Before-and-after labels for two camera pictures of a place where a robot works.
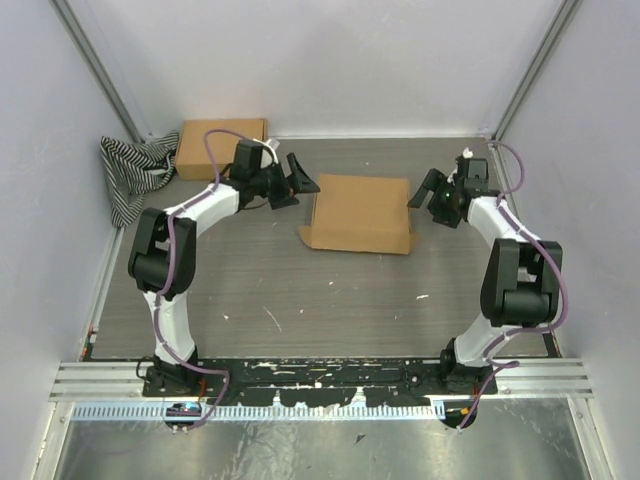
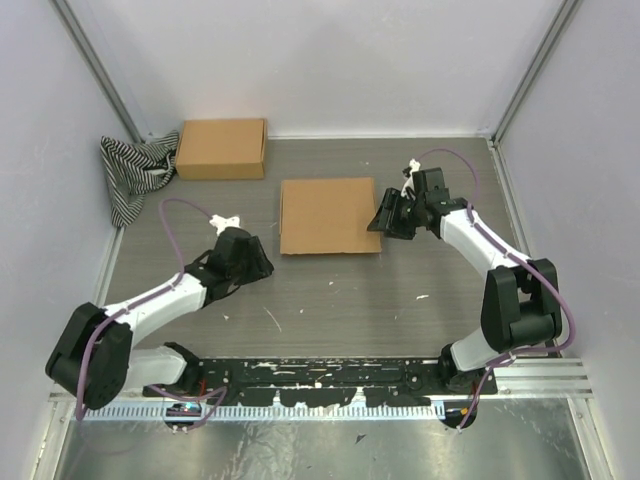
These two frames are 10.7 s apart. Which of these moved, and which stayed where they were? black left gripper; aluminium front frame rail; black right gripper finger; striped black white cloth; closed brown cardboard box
Moved: black left gripper; black right gripper finger
Stayed: striped black white cloth; aluminium front frame rail; closed brown cardboard box
